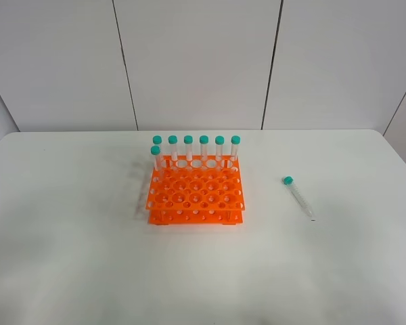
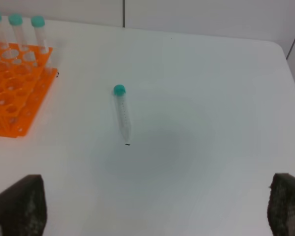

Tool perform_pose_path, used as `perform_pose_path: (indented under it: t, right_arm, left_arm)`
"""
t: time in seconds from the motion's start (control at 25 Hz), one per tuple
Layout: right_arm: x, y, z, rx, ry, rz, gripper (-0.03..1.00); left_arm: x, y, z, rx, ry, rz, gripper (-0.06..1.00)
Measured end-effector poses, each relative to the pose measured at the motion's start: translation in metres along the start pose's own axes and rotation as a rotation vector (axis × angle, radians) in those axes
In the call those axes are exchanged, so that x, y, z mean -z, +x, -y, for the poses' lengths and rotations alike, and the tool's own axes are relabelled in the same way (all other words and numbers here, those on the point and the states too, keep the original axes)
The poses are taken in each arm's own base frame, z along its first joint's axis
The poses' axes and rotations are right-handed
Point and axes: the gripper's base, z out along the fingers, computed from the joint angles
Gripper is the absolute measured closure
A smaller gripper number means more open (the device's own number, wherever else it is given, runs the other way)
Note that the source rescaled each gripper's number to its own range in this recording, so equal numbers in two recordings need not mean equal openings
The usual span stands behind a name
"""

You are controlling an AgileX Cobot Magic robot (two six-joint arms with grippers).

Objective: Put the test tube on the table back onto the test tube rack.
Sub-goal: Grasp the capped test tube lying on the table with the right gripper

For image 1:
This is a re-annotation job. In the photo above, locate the teal-capped test tube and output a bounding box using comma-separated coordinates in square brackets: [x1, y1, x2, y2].
[282, 176, 315, 221]

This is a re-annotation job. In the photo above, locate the orange test tube rack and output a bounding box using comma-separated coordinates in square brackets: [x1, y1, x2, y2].
[145, 155, 246, 225]

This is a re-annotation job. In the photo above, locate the back row tube far right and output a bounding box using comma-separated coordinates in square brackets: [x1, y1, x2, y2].
[230, 135, 241, 161]

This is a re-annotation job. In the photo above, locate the second row teal-capped tube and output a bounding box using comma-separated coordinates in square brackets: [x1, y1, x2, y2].
[150, 145, 163, 181]

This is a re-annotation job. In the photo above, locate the back row tube far left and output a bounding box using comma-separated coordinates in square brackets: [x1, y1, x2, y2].
[151, 135, 163, 171]

